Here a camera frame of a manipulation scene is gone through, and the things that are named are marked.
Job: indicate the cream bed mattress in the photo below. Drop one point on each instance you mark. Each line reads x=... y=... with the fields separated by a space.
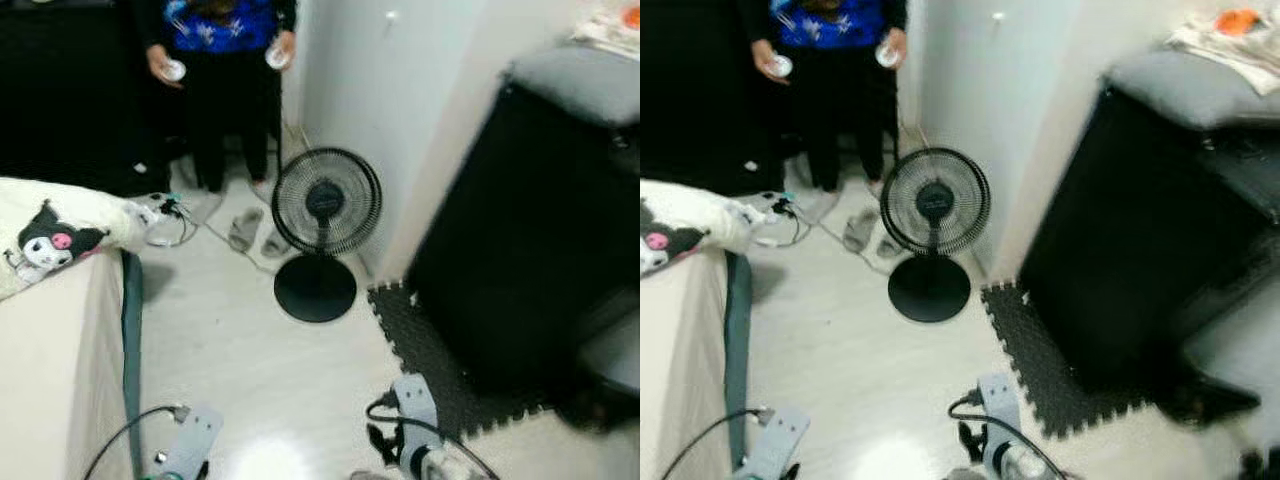
x=680 y=380
x=55 y=380

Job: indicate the white power strip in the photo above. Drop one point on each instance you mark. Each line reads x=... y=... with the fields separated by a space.
x=165 y=215
x=775 y=215

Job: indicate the person in blue shirt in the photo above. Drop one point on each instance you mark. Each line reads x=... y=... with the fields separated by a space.
x=225 y=100
x=835 y=100

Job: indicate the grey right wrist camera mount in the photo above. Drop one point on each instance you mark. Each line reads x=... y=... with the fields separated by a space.
x=418 y=410
x=1000 y=410

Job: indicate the small orange object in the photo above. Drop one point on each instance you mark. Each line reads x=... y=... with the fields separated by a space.
x=1238 y=21
x=631 y=16

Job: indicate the black foam puzzle mat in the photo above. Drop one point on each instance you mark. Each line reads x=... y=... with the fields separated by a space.
x=430 y=350
x=1040 y=350

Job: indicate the grey floor slipper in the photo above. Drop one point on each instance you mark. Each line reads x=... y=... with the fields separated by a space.
x=860 y=230
x=246 y=230
x=885 y=241
x=275 y=243

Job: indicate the white folded cloth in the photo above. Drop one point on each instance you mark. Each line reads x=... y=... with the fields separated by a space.
x=605 y=35
x=1225 y=55

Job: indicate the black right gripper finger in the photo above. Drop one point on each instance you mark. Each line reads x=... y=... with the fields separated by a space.
x=376 y=438
x=965 y=436

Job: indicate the grey chair seat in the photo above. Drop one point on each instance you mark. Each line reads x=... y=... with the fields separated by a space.
x=615 y=355
x=1235 y=345

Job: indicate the white round hand controller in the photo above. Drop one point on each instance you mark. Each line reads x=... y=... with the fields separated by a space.
x=174 y=70
x=782 y=67
x=277 y=58
x=889 y=55

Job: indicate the black wardrobe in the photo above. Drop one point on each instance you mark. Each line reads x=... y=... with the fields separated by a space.
x=690 y=100
x=70 y=100

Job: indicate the black cabinet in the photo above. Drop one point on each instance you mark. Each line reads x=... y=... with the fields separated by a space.
x=510 y=250
x=1100 y=250

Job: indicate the cream cartoon print comforter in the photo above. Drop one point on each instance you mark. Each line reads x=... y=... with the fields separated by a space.
x=60 y=215
x=690 y=210

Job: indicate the grey right robot leg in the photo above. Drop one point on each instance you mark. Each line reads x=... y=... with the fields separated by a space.
x=962 y=475
x=368 y=476

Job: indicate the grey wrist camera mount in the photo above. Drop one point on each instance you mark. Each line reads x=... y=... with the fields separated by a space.
x=780 y=440
x=418 y=410
x=195 y=435
x=1000 y=410

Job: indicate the grey cushion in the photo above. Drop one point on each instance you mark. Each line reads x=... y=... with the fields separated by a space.
x=1180 y=90

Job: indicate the black chair leg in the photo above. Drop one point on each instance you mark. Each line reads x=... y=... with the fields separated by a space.
x=600 y=405
x=1205 y=400

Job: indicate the black standing fan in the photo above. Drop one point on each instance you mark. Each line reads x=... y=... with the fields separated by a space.
x=325 y=200
x=933 y=200

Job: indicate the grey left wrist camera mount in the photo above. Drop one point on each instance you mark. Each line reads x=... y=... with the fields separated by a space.
x=195 y=435
x=780 y=440

